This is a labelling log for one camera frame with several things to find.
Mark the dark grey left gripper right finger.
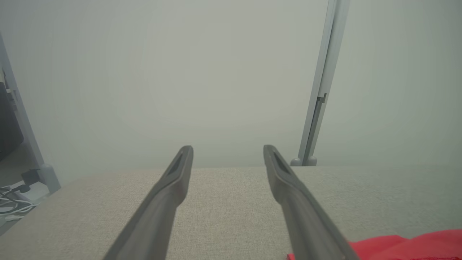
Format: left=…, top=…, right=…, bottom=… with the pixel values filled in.
left=263, top=144, right=360, bottom=260

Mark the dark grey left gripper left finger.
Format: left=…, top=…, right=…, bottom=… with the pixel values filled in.
left=103, top=145, right=195, bottom=260

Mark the red and white basketball jersey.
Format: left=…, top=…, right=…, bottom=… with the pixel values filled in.
left=287, top=229, right=462, bottom=260

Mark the black power adapter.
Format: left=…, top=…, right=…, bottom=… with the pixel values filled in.
left=21, top=169, right=43, bottom=187

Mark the dark grey bulky object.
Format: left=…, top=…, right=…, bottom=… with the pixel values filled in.
left=0, top=82, right=25, bottom=162

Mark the white cable bundle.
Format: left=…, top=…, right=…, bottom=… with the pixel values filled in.
left=0, top=185, right=39, bottom=221

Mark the grey single partition post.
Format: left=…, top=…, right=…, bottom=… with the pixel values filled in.
left=0, top=32, right=61, bottom=194

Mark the grey double partition post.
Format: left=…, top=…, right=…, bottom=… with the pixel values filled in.
left=290, top=0, right=352, bottom=167

